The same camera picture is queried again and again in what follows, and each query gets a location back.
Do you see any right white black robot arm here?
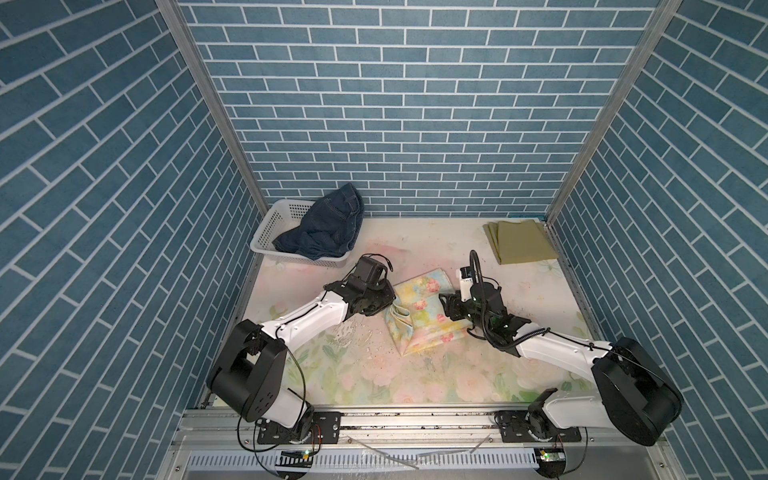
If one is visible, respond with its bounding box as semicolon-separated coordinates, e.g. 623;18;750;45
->
439;282;684;446

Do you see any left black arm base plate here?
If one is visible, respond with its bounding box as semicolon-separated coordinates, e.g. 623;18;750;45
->
257;411;342;445

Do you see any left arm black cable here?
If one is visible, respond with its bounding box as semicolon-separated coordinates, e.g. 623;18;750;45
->
235;251;395;480

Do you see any olive green skirt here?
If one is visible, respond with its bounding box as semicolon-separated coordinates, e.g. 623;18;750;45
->
483;220;558;265

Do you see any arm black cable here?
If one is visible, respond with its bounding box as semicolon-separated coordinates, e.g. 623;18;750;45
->
466;249;679;478
235;251;395;480

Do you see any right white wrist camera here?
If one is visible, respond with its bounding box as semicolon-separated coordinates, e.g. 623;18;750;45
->
457;266;474;302

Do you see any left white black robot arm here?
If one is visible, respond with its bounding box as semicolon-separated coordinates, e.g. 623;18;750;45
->
206;253;396;441

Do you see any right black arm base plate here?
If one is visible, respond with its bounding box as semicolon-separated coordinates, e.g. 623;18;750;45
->
493;410;582;443

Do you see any floral pastel skirt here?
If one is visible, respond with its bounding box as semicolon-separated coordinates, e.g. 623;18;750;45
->
385;269;470;356

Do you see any blue denim skirt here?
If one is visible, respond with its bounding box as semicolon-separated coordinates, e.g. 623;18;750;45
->
272;183;365;261

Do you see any white plastic laundry basket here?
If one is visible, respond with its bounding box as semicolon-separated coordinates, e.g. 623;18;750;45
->
249;199;350;268

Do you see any aluminium corner post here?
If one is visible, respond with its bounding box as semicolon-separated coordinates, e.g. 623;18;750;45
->
156;0;269;216
544;0;682;226

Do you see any left aluminium corner post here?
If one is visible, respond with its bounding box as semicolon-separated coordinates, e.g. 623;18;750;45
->
156;0;269;216

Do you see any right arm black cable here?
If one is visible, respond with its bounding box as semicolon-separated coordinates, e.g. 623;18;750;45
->
466;249;679;478

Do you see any aluminium front mounting rail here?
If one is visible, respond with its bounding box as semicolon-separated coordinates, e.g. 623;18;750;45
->
158;404;684;479

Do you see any right aluminium corner post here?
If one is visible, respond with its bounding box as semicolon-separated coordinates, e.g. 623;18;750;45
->
544;0;682;226

